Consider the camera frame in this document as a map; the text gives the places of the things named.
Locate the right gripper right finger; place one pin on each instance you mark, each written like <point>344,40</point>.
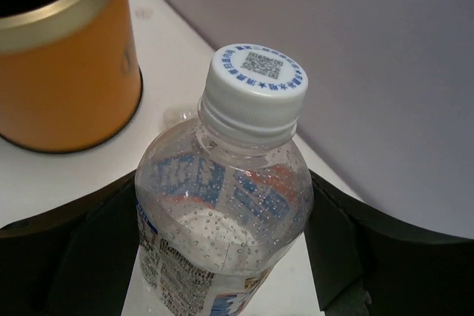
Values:
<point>365,262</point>

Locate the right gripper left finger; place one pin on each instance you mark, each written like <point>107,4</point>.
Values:
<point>76,259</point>

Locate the orange cylindrical bin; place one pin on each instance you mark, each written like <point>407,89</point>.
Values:
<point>70,78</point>

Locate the water bottle blue label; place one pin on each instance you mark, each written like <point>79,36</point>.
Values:
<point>222,197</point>

